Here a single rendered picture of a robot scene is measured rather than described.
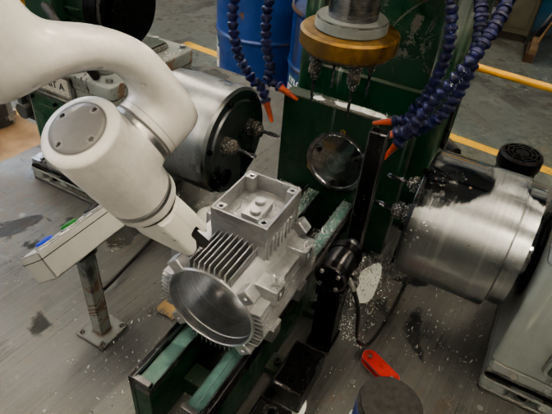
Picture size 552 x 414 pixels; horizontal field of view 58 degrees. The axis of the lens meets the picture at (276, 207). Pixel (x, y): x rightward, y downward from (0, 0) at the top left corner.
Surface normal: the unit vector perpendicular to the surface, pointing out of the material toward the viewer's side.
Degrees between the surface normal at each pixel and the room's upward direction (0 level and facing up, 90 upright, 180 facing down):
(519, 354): 90
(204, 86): 9
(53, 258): 50
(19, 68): 90
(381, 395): 0
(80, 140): 31
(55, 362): 0
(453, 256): 81
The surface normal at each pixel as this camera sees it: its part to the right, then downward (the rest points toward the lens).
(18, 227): 0.07, -0.78
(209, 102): -0.14, -0.50
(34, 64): 0.69, 0.36
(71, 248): 0.72, -0.22
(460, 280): -0.49, 0.64
